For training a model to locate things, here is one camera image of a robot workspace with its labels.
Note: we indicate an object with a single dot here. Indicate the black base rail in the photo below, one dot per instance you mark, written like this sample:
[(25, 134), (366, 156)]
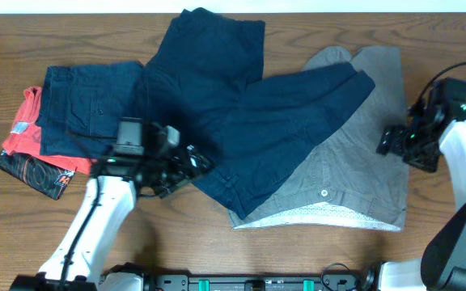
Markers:
[(253, 283)]

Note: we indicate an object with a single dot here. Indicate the grey shorts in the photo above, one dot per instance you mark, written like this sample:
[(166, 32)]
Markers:
[(343, 181)]

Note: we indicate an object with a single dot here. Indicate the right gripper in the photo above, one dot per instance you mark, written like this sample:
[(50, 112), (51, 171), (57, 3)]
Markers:
[(392, 141)]

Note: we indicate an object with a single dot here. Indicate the navy shorts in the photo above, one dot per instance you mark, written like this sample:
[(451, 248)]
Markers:
[(81, 107), (206, 80)]

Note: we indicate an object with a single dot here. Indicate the folded navy shorts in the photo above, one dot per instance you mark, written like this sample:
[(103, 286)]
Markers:
[(81, 107)]

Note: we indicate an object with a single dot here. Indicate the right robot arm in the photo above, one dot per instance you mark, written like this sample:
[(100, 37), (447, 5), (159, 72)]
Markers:
[(443, 263)]

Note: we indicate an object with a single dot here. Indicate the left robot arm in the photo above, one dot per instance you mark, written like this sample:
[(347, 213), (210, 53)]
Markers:
[(111, 194)]

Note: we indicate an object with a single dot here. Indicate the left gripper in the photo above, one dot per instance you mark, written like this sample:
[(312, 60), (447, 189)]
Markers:
[(194, 162)]

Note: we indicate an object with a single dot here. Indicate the folded red t-shirt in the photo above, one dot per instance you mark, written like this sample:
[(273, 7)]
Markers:
[(25, 136)]

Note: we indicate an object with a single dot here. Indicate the folded black orange-print garment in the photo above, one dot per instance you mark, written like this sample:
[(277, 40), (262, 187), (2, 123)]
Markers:
[(41, 176)]

